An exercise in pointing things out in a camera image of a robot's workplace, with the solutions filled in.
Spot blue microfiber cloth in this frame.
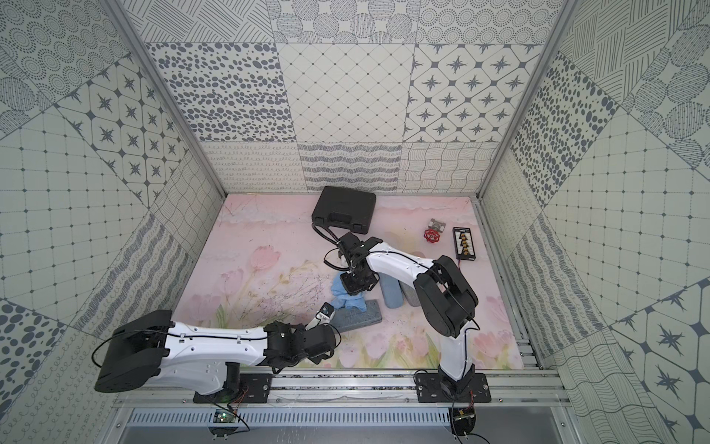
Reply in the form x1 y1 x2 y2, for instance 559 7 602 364
331 273 367 313

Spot blue eyeglass case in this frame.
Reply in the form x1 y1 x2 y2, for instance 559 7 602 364
379 273 404 309

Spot dark grey eyeglass case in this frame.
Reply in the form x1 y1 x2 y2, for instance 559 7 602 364
330 300 383 333

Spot grey felt eyeglass case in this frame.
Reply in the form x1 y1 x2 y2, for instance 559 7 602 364
399 282 421 307

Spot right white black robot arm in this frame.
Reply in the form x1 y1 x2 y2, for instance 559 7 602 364
335 232 479 383

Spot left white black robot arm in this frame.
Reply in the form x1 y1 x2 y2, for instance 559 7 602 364
94 310 339 396

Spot black plastic tool case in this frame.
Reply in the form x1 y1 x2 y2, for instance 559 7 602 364
312 186 376 234

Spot red valve handwheel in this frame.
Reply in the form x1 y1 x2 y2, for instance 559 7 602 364
423 228 441 243

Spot black box with brass parts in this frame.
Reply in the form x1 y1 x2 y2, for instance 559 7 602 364
452 227 476 261

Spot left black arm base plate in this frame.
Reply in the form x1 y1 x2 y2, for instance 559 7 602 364
192 374 273 404

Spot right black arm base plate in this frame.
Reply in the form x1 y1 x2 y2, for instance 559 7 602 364
413 370 492 404

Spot white slotted cable duct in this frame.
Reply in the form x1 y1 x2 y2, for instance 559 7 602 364
128 407 449 427

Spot aluminium mounting rail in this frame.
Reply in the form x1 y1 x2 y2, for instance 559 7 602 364
115 368 571 408

